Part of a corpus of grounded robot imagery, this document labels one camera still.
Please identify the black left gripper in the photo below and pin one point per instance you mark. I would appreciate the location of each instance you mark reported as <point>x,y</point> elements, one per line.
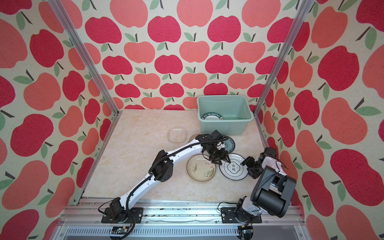
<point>222,156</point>

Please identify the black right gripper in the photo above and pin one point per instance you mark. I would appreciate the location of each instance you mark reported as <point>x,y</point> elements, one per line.
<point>248,164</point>

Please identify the white plate with black rings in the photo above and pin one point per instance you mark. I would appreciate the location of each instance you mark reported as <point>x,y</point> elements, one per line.
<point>234,170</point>

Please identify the small blue floral plate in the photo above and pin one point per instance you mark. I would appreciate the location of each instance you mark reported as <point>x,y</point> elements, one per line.
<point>229,144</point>

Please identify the cream plate with plant drawing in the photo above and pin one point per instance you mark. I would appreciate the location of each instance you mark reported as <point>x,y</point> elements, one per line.
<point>200,169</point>

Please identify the white plate dark rim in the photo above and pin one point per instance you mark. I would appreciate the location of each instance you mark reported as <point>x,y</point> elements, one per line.
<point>212,116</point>

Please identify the clear grey glass plate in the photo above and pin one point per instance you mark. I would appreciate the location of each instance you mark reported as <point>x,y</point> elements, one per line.
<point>193,137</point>

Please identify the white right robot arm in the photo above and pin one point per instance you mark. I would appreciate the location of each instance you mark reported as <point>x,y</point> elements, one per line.
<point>273,191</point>

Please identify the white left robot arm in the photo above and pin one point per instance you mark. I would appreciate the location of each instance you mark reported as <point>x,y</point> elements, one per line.
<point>120,209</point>

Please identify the mint green plastic bin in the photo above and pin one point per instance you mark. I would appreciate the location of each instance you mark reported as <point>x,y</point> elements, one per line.
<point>234,108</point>

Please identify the clear round glass plate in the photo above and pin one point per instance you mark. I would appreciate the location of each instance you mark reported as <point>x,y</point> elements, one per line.
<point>177,135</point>

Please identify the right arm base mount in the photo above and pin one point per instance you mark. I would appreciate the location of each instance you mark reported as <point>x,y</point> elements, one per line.
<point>235,216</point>

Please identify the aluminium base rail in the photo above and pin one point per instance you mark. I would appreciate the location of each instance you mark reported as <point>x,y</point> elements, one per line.
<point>176,220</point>

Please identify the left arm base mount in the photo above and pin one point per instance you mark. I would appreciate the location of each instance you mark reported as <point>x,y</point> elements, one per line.
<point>122,218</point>

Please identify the right aluminium frame post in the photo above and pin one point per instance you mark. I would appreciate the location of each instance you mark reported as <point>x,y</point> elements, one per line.
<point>284,51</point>

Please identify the aluminium frame post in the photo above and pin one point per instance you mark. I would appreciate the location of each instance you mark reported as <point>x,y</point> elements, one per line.
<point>71,31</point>
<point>284,51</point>

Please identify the left aluminium frame post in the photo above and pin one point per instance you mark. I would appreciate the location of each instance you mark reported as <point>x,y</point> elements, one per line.
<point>71,31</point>

